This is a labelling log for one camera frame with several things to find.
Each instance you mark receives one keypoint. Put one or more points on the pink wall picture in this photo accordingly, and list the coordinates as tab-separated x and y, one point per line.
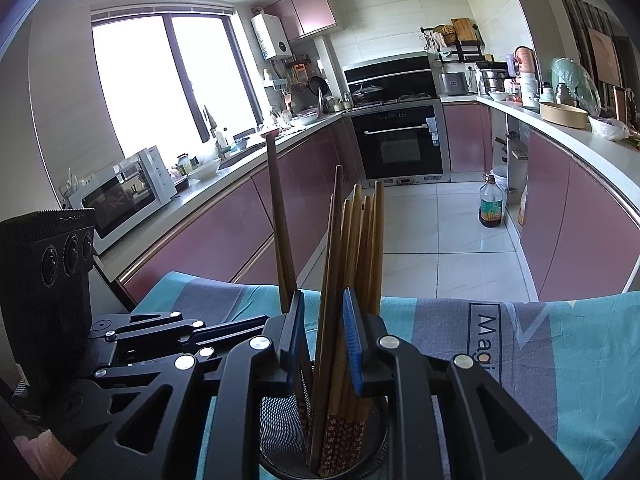
605	57

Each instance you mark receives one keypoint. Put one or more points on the kitchen window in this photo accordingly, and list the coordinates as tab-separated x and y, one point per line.
150	85

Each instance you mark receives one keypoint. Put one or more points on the copper tumbler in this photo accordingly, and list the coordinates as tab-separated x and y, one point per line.
621	104

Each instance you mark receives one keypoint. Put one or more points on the pink base cabinet run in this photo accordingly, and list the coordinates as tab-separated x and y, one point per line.
215	225
575	220

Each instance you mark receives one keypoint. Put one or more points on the cooking oil bottle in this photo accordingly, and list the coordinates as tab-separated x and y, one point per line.
490	207

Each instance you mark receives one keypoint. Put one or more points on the pink wall cabinet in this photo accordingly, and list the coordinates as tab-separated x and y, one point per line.
305	10

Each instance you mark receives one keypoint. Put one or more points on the white microwave oven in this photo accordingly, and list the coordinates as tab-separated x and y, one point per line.
160	175

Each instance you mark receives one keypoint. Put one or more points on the bunch of wooden chopsticks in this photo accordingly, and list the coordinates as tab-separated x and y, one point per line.
350	240

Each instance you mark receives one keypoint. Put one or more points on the black built-in oven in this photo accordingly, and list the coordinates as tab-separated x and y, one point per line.
400	145

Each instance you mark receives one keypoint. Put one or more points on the black wall rack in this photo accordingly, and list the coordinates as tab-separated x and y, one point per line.
465	52

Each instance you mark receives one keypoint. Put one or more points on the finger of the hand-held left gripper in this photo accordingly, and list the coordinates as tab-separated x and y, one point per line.
150	326
220	337

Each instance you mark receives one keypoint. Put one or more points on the pink thermos jug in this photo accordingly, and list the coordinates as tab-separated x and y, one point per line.
525	62

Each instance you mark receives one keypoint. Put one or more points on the black range hood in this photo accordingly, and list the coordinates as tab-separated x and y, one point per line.
395	75

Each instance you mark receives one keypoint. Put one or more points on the white dish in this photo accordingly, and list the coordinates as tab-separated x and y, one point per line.
303	119

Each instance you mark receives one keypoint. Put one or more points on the black mesh cylinder holder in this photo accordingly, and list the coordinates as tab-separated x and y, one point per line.
280	430

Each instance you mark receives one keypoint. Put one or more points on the white bowl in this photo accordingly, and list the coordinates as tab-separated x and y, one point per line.
204	170

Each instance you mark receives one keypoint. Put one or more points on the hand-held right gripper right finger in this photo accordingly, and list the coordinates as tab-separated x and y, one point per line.
352	345

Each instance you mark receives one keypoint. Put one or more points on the black lidded wok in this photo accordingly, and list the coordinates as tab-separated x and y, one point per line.
366	92

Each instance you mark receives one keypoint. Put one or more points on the hanging frying pan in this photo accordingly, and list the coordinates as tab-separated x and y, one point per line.
317	86

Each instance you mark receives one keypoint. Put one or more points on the white plastic bag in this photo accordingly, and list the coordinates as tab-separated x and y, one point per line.
609	129

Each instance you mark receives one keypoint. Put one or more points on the white water heater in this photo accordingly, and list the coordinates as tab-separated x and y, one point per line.
271	35

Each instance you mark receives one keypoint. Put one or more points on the white bucket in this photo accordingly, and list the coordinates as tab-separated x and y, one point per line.
500	179

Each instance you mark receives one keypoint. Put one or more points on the grey rice cooker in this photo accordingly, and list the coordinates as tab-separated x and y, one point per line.
454	85

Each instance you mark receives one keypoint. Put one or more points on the green plastic covered appliance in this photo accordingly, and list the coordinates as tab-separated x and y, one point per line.
575	82

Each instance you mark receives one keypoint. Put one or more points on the wooden cutting board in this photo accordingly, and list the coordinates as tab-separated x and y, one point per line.
463	30

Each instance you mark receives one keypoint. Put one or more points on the person's left forearm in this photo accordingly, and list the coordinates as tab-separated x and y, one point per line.
42	450

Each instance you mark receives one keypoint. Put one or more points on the round beige steamer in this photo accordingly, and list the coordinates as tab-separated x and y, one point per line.
564	116

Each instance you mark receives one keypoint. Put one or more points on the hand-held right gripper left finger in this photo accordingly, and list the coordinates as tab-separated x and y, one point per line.
301	340

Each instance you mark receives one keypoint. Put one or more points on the stainless steel pot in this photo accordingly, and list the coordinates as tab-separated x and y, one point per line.
492	80

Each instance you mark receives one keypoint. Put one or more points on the blue grey patterned tablecloth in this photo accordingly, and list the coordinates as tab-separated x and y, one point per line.
525	360

